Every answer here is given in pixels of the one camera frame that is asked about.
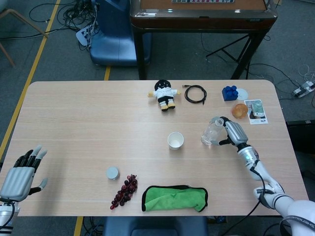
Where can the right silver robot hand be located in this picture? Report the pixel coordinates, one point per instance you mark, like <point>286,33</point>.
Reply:
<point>236,132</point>

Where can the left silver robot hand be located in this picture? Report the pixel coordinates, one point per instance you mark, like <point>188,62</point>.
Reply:
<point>17,182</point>

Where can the clear plastic bottle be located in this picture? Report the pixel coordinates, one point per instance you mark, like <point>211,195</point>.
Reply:
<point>210,132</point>

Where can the small white paper cup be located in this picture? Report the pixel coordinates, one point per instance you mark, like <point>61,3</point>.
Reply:
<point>175,141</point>

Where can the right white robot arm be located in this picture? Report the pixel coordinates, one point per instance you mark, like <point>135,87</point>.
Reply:
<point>265,177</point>

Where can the printed photo card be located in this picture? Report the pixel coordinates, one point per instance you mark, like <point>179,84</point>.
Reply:
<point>258,113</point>

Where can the blue toy building block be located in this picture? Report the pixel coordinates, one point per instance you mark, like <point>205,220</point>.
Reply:
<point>229,94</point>

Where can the white round disc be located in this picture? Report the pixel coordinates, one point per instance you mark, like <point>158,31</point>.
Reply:
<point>243,94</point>

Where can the black box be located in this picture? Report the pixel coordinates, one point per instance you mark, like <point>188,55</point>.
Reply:
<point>301,135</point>

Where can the grey floor power strip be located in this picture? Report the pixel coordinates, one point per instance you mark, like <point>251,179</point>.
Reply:
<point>302,89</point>

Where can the black tripod stand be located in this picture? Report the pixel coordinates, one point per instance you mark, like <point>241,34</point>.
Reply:
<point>227,52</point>

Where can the black-haired plush doll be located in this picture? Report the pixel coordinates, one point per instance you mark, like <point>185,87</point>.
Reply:
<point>164,94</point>

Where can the green black-edged microfiber cloth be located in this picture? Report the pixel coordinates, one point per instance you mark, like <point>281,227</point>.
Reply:
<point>172,199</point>

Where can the small grey round lid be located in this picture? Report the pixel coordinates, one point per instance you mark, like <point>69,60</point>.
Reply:
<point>112,172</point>

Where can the dark red grape bunch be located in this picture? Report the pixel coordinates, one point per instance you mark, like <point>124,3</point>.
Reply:
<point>126,189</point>

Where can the brown mahjong table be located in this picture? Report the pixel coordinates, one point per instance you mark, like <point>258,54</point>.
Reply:
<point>201,19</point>

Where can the dark blue padded seat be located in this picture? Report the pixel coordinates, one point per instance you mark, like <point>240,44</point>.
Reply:
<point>152,227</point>

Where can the face-up mahjong tile row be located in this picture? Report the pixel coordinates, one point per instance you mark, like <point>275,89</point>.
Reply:
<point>201,1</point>

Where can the white power strip with plugs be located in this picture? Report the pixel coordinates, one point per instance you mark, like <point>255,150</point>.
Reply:
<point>83,34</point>

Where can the white wooden-legged chair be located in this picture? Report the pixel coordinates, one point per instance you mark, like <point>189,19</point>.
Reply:
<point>14,14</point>

